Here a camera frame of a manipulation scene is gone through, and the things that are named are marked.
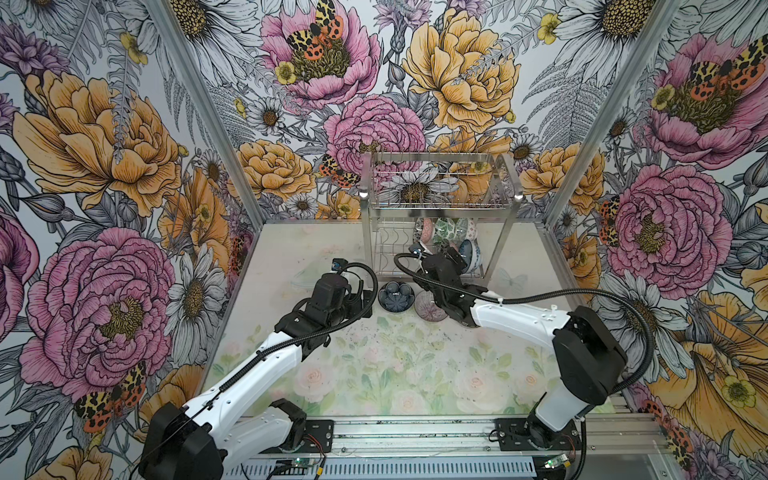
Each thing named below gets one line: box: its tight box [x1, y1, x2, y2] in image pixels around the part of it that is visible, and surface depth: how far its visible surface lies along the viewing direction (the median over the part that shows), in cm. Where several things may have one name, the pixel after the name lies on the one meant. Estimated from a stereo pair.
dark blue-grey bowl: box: [378, 280, 416, 313], surface depth 99 cm
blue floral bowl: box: [459, 239, 481, 275], surface depth 98 cm
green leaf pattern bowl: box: [433, 217, 456, 245], surface depth 109 cm
